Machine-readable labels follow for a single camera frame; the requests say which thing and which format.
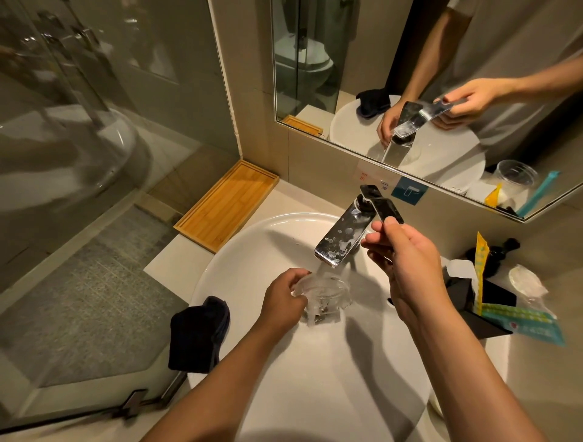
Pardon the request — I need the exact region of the person's right hand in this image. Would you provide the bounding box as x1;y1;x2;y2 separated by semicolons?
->
361;218;450;320

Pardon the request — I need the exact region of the white round sink basin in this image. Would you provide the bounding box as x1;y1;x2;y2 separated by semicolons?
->
188;212;512;442

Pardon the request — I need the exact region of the chrome sink faucet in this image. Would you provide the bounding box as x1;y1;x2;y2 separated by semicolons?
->
314;184;405;268

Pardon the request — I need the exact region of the black amenity holder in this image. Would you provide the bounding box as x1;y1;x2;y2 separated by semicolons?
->
444;273;518;340

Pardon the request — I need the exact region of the metal glass door hinge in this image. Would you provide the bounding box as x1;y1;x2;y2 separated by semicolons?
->
120;389;149;420

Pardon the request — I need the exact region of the clear plastic cup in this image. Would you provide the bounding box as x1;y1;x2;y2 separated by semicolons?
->
291;272;356;327
507;264;550;302

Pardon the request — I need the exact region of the teal toothbrush packet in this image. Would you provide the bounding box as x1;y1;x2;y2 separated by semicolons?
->
480;302;566;347

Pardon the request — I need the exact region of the clear plastic wrapped cup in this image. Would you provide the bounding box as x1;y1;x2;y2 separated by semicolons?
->
507;264;550;302

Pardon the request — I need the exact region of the wall mirror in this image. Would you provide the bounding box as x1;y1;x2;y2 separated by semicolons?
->
271;0;583;223

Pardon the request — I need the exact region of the bamboo wooden tray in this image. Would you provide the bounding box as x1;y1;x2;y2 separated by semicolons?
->
173;159;280;254

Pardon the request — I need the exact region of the yellow sachet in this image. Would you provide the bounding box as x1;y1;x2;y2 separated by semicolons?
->
473;231;491;316

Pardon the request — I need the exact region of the black hair dryer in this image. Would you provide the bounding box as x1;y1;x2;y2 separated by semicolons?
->
465;238;521;279

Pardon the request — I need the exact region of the grey bath mat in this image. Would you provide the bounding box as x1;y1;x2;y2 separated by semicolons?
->
0;205;190;389

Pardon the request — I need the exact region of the person's right forearm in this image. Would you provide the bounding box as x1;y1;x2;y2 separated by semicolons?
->
401;291;549;442

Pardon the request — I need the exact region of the red and white sticker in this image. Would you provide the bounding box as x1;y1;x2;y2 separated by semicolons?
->
355;159;395;192

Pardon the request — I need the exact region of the person's left hand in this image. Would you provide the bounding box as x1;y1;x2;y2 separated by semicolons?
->
257;268;315;338

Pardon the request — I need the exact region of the black folded cloth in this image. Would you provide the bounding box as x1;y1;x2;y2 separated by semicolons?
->
168;295;231;374

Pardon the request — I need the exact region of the white paper packet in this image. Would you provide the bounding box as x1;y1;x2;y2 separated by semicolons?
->
446;258;479;302

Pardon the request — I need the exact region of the person's left forearm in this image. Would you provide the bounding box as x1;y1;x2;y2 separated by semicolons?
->
141;319;301;442

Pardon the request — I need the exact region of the glass shower enclosure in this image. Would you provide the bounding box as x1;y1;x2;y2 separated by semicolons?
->
0;0;243;430

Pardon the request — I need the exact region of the blue square sticker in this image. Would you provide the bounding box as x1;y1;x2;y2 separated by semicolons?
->
390;176;429;207

